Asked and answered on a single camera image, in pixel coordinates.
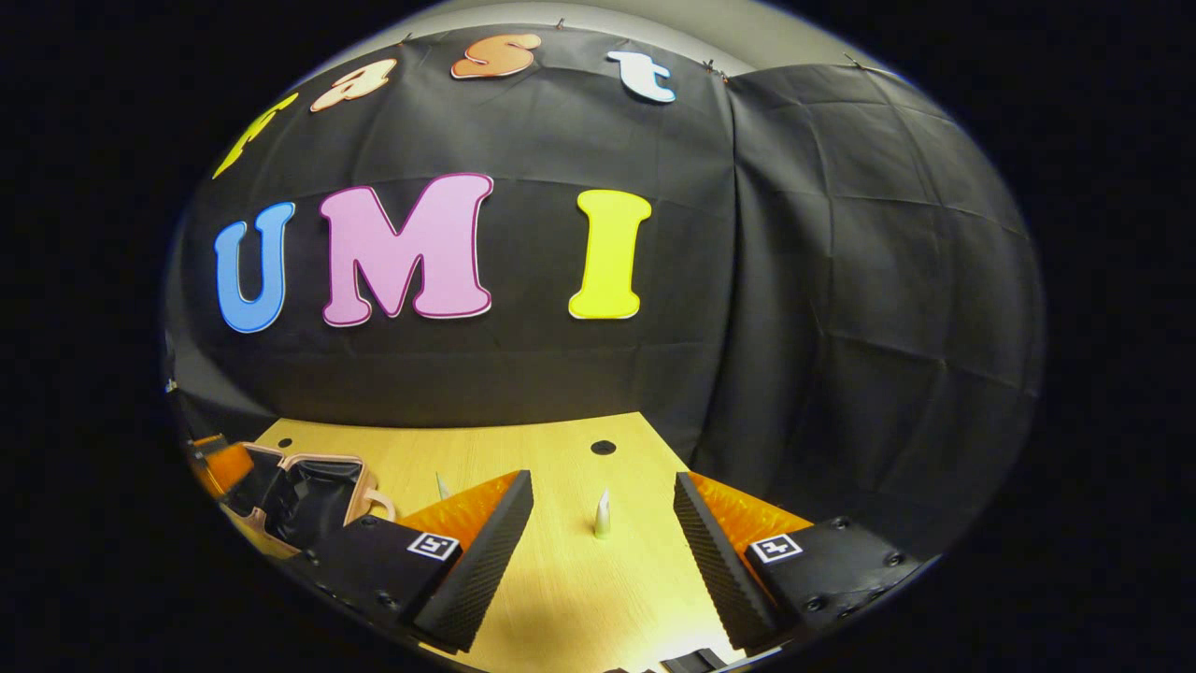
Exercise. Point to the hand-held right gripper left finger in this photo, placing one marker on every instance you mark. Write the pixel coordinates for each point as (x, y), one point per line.
(472, 570)

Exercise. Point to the black backdrop cloth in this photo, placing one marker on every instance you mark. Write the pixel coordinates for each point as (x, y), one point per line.
(794, 280)

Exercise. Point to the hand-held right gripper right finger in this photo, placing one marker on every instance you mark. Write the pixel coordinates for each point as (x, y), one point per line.
(724, 570)

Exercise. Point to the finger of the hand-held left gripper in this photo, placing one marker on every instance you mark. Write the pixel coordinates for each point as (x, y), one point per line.
(224, 467)

